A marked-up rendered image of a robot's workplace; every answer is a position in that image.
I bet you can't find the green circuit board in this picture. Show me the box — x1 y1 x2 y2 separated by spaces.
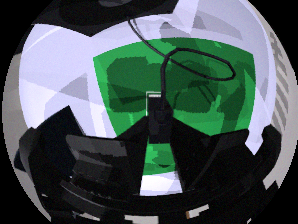
92 37 255 176

